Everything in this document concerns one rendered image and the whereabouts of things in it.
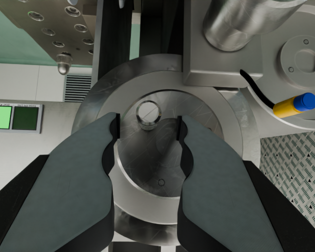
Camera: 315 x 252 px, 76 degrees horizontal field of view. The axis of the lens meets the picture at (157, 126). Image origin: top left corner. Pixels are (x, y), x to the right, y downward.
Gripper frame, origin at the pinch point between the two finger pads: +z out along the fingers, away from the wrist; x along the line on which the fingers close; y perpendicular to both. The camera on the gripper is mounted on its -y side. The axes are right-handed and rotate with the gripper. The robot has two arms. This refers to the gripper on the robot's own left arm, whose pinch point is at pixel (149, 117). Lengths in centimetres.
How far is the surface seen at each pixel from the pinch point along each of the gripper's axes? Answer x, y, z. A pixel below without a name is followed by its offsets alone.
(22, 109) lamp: -29.4, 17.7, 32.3
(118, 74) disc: -2.5, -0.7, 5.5
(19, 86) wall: -180, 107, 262
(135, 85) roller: -1.1, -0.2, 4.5
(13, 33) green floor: -150, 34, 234
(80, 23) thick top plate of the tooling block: -12.8, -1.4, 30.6
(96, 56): -4.5, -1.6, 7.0
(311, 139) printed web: 19.3, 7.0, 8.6
